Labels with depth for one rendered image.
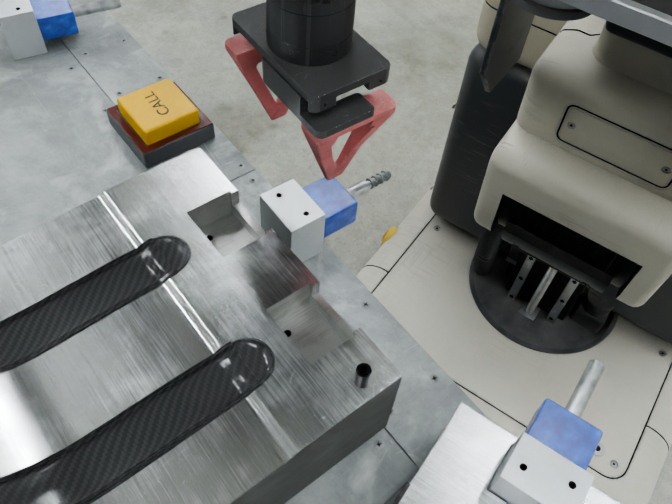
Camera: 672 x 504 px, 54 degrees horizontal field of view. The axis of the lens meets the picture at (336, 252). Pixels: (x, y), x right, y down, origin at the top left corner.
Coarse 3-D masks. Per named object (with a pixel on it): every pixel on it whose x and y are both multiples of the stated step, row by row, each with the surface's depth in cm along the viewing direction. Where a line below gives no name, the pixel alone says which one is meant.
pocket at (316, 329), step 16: (304, 288) 48; (288, 304) 48; (304, 304) 49; (320, 304) 48; (288, 320) 49; (304, 320) 49; (320, 320) 49; (336, 320) 48; (288, 336) 49; (304, 336) 48; (320, 336) 48; (336, 336) 48; (352, 336) 47; (304, 352) 47; (320, 352) 47
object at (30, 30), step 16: (0, 0) 71; (16, 0) 71; (32, 0) 74; (48, 0) 74; (64, 0) 74; (112, 0) 76; (0, 16) 70; (16, 16) 70; (32, 16) 71; (48, 16) 72; (64, 16) 73; (16, 32) 71; (32, 32) 72; (48, 32) 73; (64, 32) 74; (16, 48) 73; (32, 48) 74
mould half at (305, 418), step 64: (128, 192) 52; (192, 192) 52; (0, 256) 48; (64, 256) 48; (192, 256) 48; (256, 256) 49; (0, 320) 45; (128, 320) 45; (192, 320) 45; (256, 320) 45; (0, 384) 42; (64, 384) 42; (128, 384) 43; (320, 384) 43; (384, 384) 43; (0, 448) 39; (192, 448) 40; (256, 448) 40; (320, 448) 43
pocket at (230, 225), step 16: (208, 208) 52; (224, 208) 53; (240, 208) 53; (208, 224) 54; (224, 224) 54; (240, 224) 54; (256, 224) 52; (224, 240) 53; (240, 240) 53; (224, 256) 52
